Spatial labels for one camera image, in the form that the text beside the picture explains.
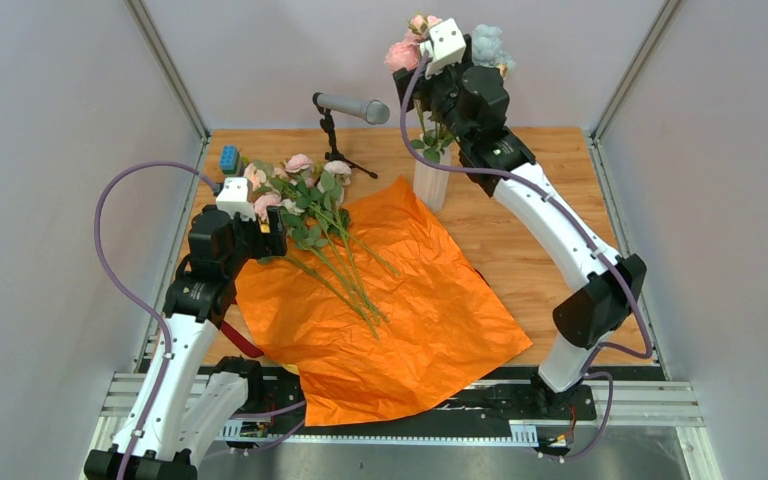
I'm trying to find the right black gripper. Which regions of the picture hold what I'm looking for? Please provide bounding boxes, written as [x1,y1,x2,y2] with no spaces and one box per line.
[396,54,475,147]

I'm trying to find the yellow flower bouquet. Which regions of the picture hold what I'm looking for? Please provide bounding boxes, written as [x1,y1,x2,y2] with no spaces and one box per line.
[243,154,399,339]

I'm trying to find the light blue flower stem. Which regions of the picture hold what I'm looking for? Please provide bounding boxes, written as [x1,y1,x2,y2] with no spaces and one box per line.
[471,24,516,79]

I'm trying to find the orange yellow wrapping paper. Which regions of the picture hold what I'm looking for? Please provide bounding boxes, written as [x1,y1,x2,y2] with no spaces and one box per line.
[236,179,532,427]

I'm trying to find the pink rose flower stem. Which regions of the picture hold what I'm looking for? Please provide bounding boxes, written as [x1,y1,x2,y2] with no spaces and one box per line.
[384,14,442,73]

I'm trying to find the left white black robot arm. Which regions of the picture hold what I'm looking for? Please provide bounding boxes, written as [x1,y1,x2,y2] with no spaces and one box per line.
[83,205,287,479]

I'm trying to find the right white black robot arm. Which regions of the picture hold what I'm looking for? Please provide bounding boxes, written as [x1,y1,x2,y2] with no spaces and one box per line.
[393,33,647,418]

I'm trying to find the orange flowers in vase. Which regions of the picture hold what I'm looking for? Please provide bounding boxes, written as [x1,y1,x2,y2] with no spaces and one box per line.
[409,118,455,164]

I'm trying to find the white ribbed vase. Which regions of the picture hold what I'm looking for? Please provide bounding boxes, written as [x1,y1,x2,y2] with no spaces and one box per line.
[411,139,451,213]

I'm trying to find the silver microphone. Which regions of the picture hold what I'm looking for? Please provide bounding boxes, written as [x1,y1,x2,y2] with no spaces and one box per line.
[312,92,391,125]

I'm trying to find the colourful toy block train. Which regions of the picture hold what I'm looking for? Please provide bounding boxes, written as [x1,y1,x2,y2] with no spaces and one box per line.
[218,145,242,176]

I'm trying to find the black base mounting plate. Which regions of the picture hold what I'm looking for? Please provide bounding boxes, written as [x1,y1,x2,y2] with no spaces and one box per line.
[232,367,597,442]

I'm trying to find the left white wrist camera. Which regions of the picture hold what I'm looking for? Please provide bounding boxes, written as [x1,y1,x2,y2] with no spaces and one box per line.
[215,177,256,221]

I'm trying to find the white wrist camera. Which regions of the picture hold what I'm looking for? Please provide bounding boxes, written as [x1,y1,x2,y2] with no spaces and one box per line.
[215,177,256,221]
[419,18,466,79]

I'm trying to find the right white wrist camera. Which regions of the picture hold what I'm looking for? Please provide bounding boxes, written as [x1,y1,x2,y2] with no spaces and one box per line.
[419,18,466,79]

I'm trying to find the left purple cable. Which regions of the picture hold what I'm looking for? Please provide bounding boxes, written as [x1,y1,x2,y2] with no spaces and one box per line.
[94,160,220,480]

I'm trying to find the purple cable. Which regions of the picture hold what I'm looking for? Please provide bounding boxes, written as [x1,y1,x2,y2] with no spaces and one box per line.
[399,56,655,463]
[94,160,220,480]

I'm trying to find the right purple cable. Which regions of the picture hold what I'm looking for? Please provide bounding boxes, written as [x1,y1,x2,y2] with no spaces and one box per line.
[399,56,655,463]

